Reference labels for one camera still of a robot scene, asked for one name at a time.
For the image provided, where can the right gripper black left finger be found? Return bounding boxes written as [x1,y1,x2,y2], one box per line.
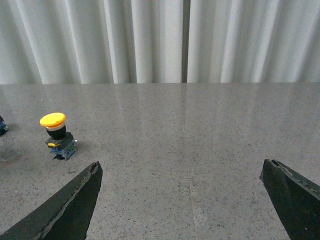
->
[0,161,103,240]

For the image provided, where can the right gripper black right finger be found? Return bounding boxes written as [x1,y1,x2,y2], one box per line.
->
[259,159,320,240]

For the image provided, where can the yellow mushroom push button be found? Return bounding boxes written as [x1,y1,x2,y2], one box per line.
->
[39,112,77,161]

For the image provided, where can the green mushroom push button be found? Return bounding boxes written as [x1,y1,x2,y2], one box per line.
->
[0,116,9,136]

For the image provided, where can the white pleated curtain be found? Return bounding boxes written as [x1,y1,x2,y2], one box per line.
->
[0,0,320,85]

